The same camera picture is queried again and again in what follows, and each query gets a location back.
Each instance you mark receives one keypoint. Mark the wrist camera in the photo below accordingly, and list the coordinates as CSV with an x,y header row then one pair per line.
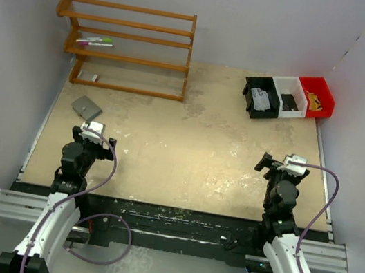
x,y
293,165
92,131

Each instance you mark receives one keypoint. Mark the small grey box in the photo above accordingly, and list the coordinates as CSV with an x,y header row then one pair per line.
x,y
87,76

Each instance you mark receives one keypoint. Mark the white plastic bin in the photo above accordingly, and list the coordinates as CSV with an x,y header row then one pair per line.
x,y
291,85

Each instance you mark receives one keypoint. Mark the green marker pen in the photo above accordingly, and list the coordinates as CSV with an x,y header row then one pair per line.
x,y
100,39

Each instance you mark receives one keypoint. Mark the gold cards pile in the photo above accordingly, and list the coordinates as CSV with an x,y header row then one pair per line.
x,y
314,103

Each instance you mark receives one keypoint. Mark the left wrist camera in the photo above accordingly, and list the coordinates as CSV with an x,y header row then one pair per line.
x,y
92,131

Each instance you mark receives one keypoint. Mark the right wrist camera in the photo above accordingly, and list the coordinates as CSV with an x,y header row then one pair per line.
x,y
293,165

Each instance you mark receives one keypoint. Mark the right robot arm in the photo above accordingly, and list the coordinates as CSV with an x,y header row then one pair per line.
x,y
279,237

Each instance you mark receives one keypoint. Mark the red plastic bin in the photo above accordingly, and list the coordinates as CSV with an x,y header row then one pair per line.
x,y
318,85

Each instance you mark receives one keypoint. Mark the black cards pile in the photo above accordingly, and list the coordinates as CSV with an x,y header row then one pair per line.
x,y
288,102

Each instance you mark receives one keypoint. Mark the pink marker pen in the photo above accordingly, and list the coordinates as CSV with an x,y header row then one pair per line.
x,y
98,44

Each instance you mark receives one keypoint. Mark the grey card holder wallet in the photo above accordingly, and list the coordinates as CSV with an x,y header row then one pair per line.
x,y
86,108

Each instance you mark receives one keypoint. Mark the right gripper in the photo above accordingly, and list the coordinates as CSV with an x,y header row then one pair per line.
x,y
267,163

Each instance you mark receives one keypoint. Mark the wooden shelf rack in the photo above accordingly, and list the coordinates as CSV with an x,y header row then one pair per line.
x,y
151,53

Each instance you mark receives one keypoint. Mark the white VIP cards pile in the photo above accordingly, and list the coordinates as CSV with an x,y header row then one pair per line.
x,y
261,100

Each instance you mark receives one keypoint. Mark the aluminium rail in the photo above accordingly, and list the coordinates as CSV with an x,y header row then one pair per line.
x,y
21,206

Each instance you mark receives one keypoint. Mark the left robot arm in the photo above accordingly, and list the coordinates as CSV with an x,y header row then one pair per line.
x,y
36,252

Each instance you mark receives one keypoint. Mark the black plastic bin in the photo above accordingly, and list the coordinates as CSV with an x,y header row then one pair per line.
x,y
267,84

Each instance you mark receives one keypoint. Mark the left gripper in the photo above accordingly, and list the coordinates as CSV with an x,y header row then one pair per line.
x,y
105,148

